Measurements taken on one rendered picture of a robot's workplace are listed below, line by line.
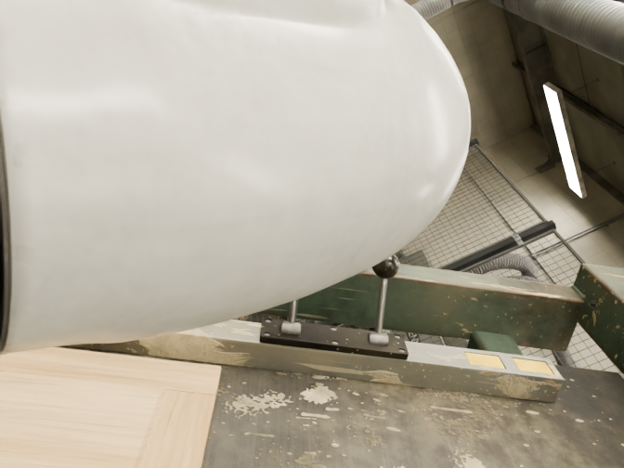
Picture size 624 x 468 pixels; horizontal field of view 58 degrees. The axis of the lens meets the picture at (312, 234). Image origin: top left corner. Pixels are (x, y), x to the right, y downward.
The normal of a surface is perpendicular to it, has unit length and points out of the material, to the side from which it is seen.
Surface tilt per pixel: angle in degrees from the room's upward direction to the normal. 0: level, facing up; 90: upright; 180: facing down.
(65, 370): 54
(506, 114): 90
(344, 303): 90
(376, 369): 90
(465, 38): 90
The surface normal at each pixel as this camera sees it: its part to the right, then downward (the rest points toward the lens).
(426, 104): 0.71, -0.04
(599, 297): -0.99, -0.14
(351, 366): 0.02, 0.38
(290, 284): 0.49, 0.76
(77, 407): 0.15, -0.92
